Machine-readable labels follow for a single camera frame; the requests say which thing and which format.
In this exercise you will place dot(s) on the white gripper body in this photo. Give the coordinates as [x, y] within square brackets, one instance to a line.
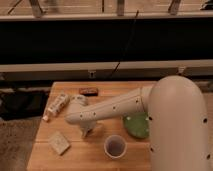
[86, 128]

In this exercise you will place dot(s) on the white toothpaste tube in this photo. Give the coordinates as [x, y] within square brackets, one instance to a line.
[56, 106]

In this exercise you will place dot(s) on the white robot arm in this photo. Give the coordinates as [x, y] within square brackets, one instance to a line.
[177, 118]

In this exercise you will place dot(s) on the green round plate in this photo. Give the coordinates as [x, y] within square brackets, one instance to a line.
[136, 125]

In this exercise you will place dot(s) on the dark brown rectangular block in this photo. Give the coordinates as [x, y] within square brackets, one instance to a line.
[88, 91]

